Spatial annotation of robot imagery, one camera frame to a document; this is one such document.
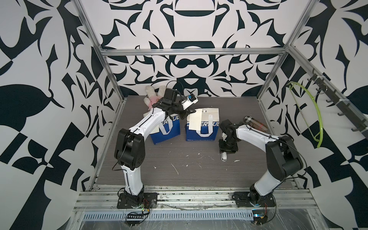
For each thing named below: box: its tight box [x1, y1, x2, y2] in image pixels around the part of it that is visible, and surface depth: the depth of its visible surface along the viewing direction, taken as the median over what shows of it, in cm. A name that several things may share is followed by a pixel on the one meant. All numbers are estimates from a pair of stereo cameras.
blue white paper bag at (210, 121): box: [185, 107, 220, 142], surface depth 87 cm
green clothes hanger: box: [286, 81, 324, 149], surface depth 74 cm
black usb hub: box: [126, 213, 145, 219], surface depth 74 cm
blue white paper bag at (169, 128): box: [149, 114, 181, 145], surface depth 89 cm
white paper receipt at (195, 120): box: [188, 108, 203, 131], surface depth 86 cm
